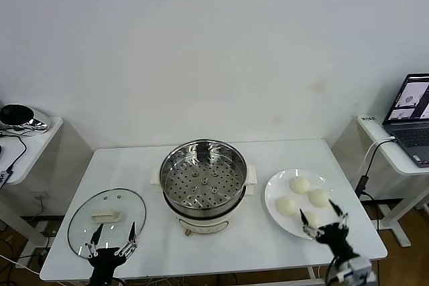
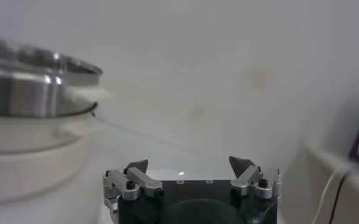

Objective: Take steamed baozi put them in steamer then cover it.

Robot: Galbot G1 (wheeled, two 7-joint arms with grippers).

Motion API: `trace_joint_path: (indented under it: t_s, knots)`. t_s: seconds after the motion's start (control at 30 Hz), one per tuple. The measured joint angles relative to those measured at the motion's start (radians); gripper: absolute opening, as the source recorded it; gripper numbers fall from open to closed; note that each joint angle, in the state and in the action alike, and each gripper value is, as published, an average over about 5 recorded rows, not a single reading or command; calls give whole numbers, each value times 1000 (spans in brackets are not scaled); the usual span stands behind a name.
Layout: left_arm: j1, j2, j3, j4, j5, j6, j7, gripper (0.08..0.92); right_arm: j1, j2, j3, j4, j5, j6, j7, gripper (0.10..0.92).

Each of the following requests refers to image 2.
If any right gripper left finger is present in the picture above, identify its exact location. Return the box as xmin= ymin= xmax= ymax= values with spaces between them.
xmin=102 ymin=158 xmax=164 ymax=201

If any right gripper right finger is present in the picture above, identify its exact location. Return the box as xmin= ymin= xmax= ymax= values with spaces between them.
xmin=228 ymin=155 xmax=274 ymax=200

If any white laptop cable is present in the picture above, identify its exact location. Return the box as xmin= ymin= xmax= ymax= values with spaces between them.
xmin=311 ymin=169 xmax=350 ymax=224

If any stainless steel steamer basket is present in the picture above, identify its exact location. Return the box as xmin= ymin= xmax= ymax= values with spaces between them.
xmin=0 ymin=35 xmax=104 ymax=119

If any cream electric cooking pot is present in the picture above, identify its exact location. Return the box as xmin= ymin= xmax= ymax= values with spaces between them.
xmin=0 ymin=86 xmax=113 ymax=205

